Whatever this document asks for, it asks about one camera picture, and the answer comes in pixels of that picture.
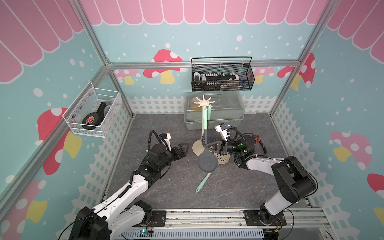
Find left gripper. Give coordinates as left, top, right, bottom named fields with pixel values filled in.
left=158, top=143, right=190, bottom=171

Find cream skimmer green handle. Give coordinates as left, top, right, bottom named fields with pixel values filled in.
left=196, top=153, right=230, bottom=193

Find cream utensil rack stand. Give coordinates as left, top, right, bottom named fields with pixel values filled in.
left=192, top=95, right=215, bottom=156

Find grey skimmer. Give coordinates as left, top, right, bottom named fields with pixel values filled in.
left=202, top=105, right=216, bottom=145
left=198, top=105, right=219, bottom=173

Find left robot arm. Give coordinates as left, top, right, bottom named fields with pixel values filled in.
left=68, top=130, right=190, bottom=240

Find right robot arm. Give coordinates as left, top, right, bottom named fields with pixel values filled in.
left=198, top=124, right=319, bottom=226

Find orange black pliers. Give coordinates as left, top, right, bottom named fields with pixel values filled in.
left=255, top=135, right=268, bottom=155

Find green clear-lid storage box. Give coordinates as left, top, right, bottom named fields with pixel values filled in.
left=184, top=92, right=245, bottom=130

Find black tape roll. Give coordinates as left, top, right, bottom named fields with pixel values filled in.
left=82, top=102, right=107, bottom=130

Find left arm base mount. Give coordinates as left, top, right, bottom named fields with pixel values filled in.
left=133, top=211, right=167, bottom=228

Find black wire wall basket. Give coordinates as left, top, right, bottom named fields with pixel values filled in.
left=191, top=57, right=255, bottom=92

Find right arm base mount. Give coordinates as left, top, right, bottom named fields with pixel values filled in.
left=242, top=210, right=287, bottom=228

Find clear wall bin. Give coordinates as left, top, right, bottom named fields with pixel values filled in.
left=63, top=82, right=122, bottom=138

